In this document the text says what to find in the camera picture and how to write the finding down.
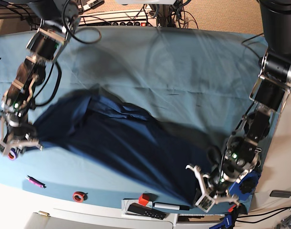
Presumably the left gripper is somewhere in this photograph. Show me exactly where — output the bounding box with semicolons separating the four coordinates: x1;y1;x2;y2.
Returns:
185;165;240;213

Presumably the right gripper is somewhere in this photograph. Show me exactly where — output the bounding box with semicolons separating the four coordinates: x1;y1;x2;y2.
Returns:
0;116;43;156

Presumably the blue t-shirt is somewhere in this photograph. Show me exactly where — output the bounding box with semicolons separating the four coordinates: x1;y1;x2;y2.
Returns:
34;93;211;205

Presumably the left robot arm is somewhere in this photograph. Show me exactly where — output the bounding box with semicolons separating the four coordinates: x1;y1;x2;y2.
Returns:
191;0;291;213

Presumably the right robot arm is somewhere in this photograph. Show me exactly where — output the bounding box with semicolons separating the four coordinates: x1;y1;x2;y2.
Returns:
0;0;87;160

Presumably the purple tape roll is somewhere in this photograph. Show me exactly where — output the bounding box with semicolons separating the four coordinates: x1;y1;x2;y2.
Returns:
8;148;20;160

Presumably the blue box black knob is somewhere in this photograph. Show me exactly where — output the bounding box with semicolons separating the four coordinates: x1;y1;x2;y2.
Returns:
229;171;261;201

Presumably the blue spring clamp bottom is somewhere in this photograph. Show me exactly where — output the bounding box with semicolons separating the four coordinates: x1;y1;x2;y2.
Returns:
209;204;242;229

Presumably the white black marker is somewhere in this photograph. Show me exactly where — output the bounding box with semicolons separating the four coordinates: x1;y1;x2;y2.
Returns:
153;202;190;211

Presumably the pink marker pen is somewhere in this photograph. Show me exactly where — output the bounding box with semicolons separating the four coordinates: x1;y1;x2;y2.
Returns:
26;176;46;188

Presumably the grey small device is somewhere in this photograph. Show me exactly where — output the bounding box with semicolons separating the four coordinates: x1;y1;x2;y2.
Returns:
270;190;291;198

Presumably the red cube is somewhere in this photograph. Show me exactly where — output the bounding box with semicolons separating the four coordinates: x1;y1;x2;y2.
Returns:
138;193;150;206

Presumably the black remote control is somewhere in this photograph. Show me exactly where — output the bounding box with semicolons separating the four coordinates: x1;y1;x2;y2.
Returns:
127;203;167;220

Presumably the red tape roll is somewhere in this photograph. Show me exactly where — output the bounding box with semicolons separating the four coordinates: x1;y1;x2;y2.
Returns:
72;191;88;203

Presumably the light blue table cloth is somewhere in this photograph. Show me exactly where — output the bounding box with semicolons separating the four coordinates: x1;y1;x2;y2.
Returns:
0;26;266;208

